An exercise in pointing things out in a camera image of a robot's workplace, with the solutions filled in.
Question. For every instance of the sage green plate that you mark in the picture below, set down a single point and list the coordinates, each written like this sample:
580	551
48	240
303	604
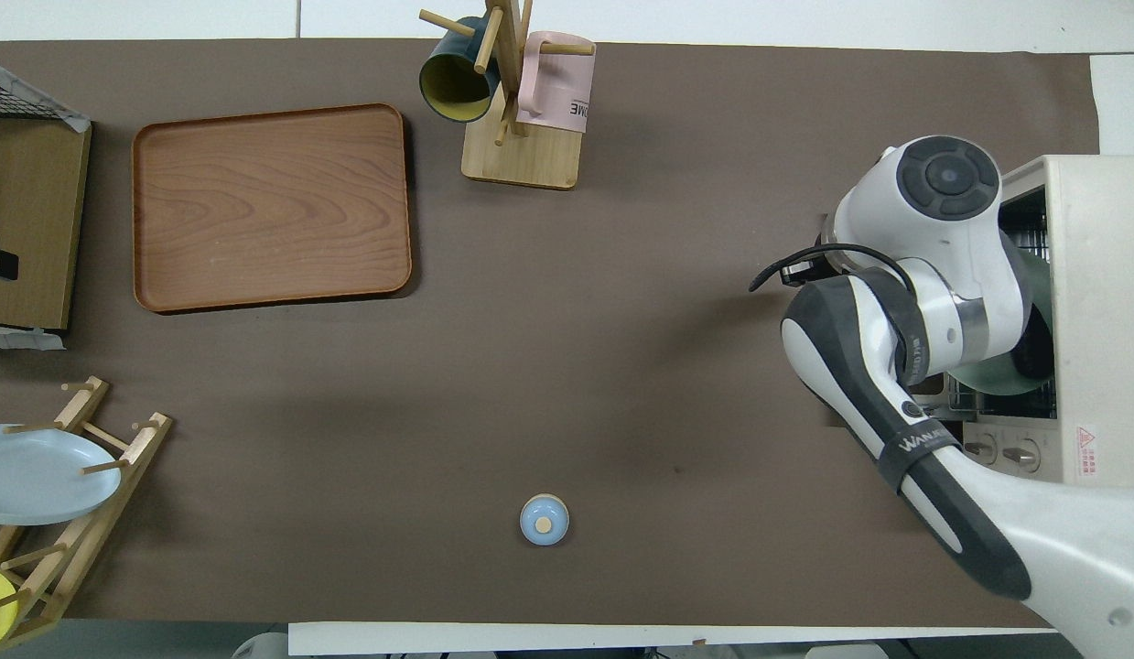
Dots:
992	380

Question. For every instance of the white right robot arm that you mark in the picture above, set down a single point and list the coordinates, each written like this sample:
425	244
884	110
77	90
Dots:
942	229

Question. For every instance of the silver oven knob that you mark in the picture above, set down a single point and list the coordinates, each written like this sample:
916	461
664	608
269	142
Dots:
1024	454
978	448

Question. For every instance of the white toaster oven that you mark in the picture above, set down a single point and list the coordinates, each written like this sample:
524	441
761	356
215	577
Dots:
1106	275

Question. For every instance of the wooden shelf unit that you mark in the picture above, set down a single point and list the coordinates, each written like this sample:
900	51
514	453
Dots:
36	220

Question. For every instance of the white plastic wrap piece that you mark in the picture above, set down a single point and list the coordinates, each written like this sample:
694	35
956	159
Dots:
17	339

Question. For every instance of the light blue plate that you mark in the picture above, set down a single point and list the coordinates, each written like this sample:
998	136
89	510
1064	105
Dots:
36	476

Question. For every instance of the brown wooden tray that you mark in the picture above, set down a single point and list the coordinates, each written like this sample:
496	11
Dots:
274	210

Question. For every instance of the wooden plate rack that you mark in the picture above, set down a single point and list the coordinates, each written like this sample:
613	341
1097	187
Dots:
72	540

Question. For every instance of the dark blue mug yellow inside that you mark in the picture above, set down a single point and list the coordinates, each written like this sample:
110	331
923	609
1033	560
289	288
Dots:
452	82

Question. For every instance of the wooden mug tree stand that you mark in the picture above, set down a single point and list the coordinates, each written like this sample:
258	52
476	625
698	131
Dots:
530	160

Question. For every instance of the pink mug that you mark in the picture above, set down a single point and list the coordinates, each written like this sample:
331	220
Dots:
553	91

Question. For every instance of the brown table mat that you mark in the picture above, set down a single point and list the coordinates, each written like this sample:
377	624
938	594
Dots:
621	275

